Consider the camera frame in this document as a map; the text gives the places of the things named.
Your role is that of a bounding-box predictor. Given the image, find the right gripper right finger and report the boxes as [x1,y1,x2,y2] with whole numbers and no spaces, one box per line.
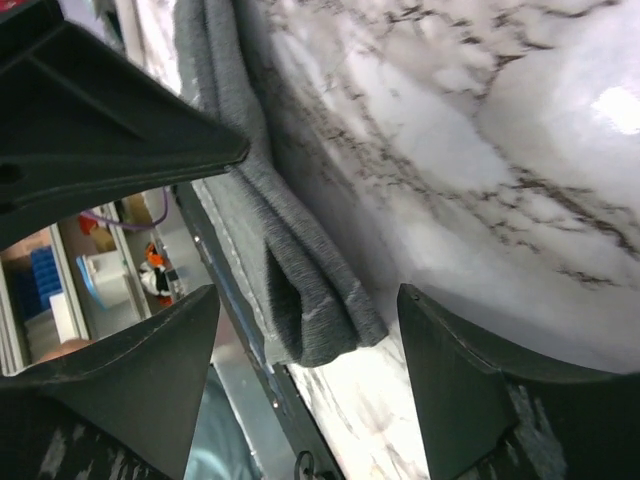
[397,284,639,479]

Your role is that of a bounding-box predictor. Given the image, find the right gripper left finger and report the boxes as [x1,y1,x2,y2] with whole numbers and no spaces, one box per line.
[1,285,219,479]

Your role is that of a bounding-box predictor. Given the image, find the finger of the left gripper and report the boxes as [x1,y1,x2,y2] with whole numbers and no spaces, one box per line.
[1,1,249,247]

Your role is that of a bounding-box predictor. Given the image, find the grey cloth napkin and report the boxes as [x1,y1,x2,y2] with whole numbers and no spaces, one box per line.
[174,1,388,367]

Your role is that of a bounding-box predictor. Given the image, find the penguin toy in background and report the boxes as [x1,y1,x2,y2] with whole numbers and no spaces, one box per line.
[138,242,172,305]

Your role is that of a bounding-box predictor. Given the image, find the blue bins in background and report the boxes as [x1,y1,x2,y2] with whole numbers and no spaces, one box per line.
[13,246,62,320]

